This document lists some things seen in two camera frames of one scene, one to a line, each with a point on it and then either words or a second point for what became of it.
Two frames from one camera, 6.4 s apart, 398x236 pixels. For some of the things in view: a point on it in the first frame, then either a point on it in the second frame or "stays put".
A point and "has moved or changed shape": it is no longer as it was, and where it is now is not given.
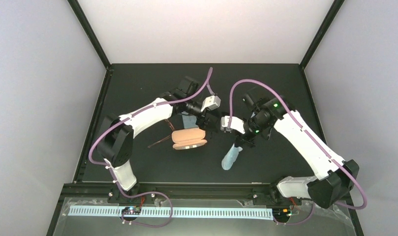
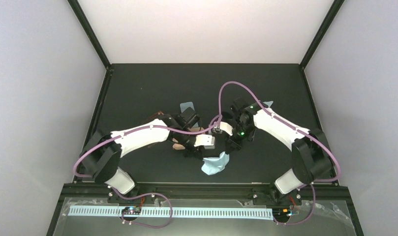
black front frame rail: x=210 y=191 stays put
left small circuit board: x=132 y=210 stays put
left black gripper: x=200 y=122 to x=198 y=153
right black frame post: x=330 y=16 stays put
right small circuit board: x=280 y=213 stays put
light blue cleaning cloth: x=230 y=157 has moved or changed shape
